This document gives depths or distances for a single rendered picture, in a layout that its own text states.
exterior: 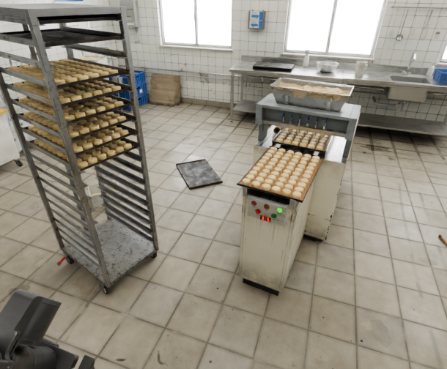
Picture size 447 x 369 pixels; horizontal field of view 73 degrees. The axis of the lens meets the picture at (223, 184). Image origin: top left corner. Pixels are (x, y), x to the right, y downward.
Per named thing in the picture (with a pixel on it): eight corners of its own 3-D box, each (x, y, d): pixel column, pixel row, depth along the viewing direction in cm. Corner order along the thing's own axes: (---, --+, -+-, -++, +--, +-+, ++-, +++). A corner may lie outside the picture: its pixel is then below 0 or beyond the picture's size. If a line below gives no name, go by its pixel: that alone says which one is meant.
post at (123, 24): (159, 249, 245) (124, 6, 155) (156, 251, 243) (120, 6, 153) (156, 247, 247) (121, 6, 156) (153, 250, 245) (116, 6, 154)
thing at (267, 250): (267, 229, 285) (276, 142, 238) (303, 241, 273) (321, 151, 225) (237, 284, 232) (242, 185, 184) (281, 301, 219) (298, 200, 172)
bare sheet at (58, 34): (119, 39, 161) (119, 36, 161) (45, 47, 134) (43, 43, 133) (60, 31, 192) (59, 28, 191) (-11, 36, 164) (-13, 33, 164)
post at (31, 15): (111, 285, 215) (34, 8, 124) (108, 288, 213) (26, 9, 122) (108, 283, 216) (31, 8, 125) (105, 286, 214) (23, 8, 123)
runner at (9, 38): (52, 48, 134) (50, 41, 132) (45, 49, 132) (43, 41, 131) (-8, 36, 166) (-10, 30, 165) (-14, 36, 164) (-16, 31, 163)
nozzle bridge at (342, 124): (266, 131, 272) (270, 93, 254) (351, 146, 246) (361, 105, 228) (253, 144, 247) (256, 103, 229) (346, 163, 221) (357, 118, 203)
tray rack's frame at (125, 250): (161, 255, 251) (127, 6, 156) (108, 297, 216) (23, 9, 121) (113, 225, 283) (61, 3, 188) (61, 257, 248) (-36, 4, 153)
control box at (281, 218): (248, 212, 193) (250, 194, 186) (285, 223, 184) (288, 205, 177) (246, 215, 190) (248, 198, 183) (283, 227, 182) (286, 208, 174)
